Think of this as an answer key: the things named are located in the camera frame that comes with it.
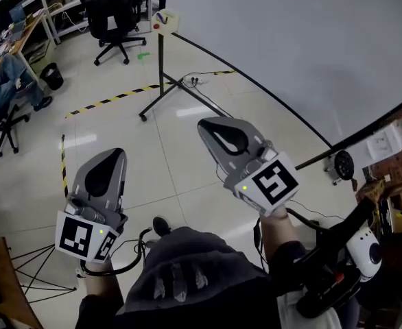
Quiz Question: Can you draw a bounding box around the yellow marker tray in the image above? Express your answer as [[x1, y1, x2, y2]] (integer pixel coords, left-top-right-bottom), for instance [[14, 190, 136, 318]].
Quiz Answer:
[[152, 8, 181, 36]]

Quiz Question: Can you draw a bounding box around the yellow black floor tape strip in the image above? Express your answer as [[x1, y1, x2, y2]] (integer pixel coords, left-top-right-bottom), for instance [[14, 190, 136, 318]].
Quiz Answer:
[[60, 134, 69, 198], [65, 69, 238, 119]]

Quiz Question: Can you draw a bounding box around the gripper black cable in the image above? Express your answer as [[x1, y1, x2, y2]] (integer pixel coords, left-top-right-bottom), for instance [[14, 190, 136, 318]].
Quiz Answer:
[[80, 227, 154, 276], [254, 217, 270, 273]]

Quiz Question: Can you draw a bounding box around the cardboard box with striped tape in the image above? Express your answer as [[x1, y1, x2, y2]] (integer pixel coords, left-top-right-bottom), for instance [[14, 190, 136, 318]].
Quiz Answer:
[[375, 182, 402, 234]]

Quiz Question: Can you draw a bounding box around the person's black left shoe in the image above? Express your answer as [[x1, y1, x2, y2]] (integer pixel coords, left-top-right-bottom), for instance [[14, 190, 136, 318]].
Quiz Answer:
[[152, 217, 172, 238]]

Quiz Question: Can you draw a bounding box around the black mesh office chair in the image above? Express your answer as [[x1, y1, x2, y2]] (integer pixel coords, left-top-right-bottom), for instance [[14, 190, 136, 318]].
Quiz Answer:
[[79, 0, 147, 66]]

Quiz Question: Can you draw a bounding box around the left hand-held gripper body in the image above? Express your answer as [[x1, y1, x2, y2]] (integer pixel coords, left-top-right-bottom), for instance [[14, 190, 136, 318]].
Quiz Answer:
[[54, 194, 129, 263]]

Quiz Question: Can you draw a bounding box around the open laptop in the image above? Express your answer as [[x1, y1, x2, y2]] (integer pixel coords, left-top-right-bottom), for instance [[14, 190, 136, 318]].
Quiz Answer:
[[8, 3, 29, 42]]

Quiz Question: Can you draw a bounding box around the pale green storage box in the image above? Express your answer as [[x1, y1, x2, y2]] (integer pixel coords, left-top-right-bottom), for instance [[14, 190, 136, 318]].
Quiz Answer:
[[25, 39, 56, 73]]

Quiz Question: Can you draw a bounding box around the person's left forearm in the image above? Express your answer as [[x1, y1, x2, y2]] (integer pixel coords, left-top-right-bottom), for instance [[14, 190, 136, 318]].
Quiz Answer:
[[84, 258, 119, 301]]

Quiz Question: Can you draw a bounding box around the wooden desk with white legs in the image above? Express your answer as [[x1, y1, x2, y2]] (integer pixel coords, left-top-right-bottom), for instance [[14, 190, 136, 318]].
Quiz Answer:
[[0, 10, 51, 92]]

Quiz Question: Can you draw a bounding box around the white power strip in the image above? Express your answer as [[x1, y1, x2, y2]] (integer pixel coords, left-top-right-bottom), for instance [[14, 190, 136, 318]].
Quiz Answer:
[[181, 75, 211, 85]]

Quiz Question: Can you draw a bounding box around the person's dark clothed body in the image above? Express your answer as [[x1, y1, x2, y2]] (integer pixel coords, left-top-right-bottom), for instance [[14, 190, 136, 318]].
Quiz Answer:
[[77, 226, 359, 329]]

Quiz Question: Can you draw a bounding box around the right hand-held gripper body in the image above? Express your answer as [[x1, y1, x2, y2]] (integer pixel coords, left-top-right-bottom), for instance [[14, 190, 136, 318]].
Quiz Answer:
[[223, 142, 300, 217]]

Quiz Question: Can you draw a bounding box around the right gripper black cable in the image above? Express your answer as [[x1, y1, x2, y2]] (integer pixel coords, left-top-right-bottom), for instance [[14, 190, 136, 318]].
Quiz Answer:
[[254, 217, 270, 273]]

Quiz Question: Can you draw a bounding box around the white paper sheet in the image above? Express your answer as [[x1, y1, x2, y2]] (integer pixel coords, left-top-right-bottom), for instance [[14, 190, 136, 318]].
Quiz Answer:
[[365, 117, 402, 166]]

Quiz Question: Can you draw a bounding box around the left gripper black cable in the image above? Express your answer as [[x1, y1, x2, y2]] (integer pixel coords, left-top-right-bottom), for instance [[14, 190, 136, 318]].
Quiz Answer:
[[80, 227, 154, 276]]

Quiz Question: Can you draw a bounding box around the white shelf rack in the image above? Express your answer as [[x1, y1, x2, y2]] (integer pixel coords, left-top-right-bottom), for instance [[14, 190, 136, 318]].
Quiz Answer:
[[0, 0, 164, 46]]

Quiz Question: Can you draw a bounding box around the brown table with wire legs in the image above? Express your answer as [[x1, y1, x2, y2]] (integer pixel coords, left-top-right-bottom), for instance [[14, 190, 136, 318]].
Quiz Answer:
[[0, 236, 78, 329]]

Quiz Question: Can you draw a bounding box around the black cable reel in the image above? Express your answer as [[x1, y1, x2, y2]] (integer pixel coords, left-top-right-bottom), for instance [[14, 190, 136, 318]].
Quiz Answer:
[[325, 149, 355, 186]]

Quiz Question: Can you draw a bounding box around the white whiteboard on black stand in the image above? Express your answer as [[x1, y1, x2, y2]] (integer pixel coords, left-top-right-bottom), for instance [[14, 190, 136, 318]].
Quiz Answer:
[[138, 0, 402, 171]]

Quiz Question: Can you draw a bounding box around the grey black office chair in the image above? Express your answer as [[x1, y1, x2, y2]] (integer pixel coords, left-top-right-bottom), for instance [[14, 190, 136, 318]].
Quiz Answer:
[[0, 94, 30, 158]]

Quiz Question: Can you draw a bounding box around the black trash bin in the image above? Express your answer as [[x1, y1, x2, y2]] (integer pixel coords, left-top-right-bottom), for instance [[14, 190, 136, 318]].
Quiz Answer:
[[38, 62, 64, 91]]

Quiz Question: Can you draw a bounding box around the person's right forearm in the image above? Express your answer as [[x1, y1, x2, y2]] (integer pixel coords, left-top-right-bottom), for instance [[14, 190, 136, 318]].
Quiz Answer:
[[259, 206, 298, 263]]

